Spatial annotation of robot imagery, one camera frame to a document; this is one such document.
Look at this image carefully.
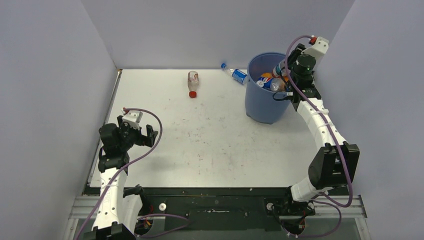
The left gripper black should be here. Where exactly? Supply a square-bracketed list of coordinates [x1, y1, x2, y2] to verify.
[118, 115, 157, 151]

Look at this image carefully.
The red cap red label bottle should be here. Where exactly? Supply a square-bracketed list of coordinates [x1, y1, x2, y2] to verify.
[271, 59, 286, 79]

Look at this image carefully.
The crushed clear bottle blue cap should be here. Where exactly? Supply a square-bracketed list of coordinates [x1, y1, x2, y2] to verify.
[269, 78, 286, 92]

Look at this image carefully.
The pepsi bottle blue label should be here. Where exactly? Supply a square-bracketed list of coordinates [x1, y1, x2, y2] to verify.
[256, 76, 274, 90]

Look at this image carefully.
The blue plastic bin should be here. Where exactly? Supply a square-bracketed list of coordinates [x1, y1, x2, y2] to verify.
[244, 52, 291, 125]

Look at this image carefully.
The orange bottle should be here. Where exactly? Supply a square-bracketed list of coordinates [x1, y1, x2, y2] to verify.
[261, 72, 273, 78]

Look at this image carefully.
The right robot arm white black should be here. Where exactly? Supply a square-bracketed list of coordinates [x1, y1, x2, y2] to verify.
[282, 40, 360, 214]

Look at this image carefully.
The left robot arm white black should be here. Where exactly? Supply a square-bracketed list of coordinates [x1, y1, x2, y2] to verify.
[82, 110, 159, 240]

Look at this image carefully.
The far blue label bottle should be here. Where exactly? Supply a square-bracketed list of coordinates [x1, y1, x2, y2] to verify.
[220, 63, 248, 85]

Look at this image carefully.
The red label small bottle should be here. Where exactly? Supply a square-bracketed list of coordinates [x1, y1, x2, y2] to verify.
[187, 71, 199, 98]

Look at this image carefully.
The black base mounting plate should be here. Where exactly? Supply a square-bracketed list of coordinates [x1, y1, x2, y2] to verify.
[123, 186, 318, 235]

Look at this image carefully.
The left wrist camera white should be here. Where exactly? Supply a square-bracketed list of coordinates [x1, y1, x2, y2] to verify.
[122, 107, 143, 131]

